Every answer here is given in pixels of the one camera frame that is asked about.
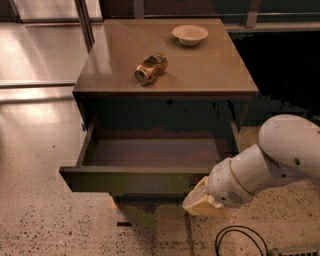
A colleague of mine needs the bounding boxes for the black floor cable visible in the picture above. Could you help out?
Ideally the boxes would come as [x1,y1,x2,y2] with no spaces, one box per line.
[214,225,270,256]

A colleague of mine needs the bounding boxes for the black tape strip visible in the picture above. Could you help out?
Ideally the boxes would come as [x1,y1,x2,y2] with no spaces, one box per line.
[117,222,132,227]

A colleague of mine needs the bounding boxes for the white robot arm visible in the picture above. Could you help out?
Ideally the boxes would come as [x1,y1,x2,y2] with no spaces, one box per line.
[182,114,320,215]

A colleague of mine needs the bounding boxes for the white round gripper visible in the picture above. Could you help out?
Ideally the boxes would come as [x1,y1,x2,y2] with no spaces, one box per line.
[182,158,253,216]

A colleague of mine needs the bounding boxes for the white ceramic bowl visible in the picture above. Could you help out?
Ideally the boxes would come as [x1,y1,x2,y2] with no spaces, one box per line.
[172,25,208,47]

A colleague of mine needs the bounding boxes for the drawer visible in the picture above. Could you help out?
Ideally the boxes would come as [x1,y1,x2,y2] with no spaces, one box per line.
[59,121,240,197]

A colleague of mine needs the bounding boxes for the brown drawer cabinet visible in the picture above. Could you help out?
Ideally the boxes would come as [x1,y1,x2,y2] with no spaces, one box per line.
[73,19,258,202]

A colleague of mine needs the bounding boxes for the crushed gold can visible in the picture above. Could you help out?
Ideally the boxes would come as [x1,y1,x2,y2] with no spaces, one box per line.
[134,53,168,85]

